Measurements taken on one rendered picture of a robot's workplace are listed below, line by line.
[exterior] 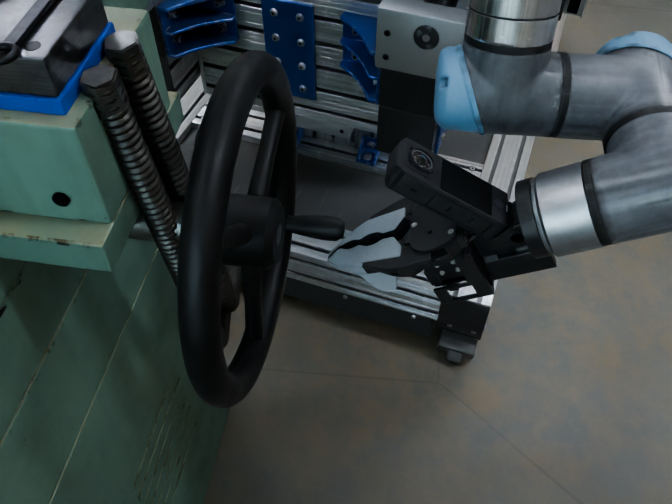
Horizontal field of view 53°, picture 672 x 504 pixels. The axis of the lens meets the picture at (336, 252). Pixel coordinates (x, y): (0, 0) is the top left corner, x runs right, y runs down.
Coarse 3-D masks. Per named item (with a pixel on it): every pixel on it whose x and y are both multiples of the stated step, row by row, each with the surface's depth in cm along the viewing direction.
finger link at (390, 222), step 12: (384, 216) 66; (396, 216) 65; (360, 228) 66; (372, 228) 65; (384, 228) 65; (396, 228) 64; (408, 228) 65; (348, 240) 66; (360, 240) 66; (372, 240) 66
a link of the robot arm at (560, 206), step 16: (544, 176) 57; (560, 176) 55; (576, 176) 54; (544, 192) 55; (560, 192) 55; (576, 192) 54; (544, 208) 55; (560, 208) 54; (576, 208) 54; (544, 224) 55; (560, 224) 55; (576, 224) 54; (592, 224) 54; (544, 240) 56; (560, 240) 55; (576, 240) 55; (592, 240) 55; (560, 256) 58
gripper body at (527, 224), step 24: (528, 192) 56; (408, 216) 64; (432, 216) 61; (528, 216) 56; (408, 240) 62; (432, 240) 60; (456, 240) 58; (480, 240) 60; (504, 240) 59; (528, 240) 56; (456, 264) 60; (480, 264) 61; (504, 264) 62; (528, 264) 61; (552, 264) 61; (456, 288) 63; (480, 288) 62
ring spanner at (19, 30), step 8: (40, 0) 42; (48, 0) 42; (32, 8) 42; (40, 8) 42; (48, 8) 42; (24, 16) 41; (32, 16) 41; (40, 16) 41; (24, 24) 40; (32, 24) 41; (16, 32) 40; (24, 32) 40; (8, 40) 39; (16, 40) 39; (0, 48) 39; (8, 48) 39; (16, 48) 39; (0, 56) 38; (8, 56) 38; (16, 56) 39; (0, 64) 38
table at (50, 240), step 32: (128, 0) 68; (128, 192) 50; (0, 224) 48; (32, 224) 48; (64, 224) 48; (96, 224) 48; (128, 224) 51; (0, 256) 50; (32, 256) 49; (64, 256) 48; (96, 256) 48
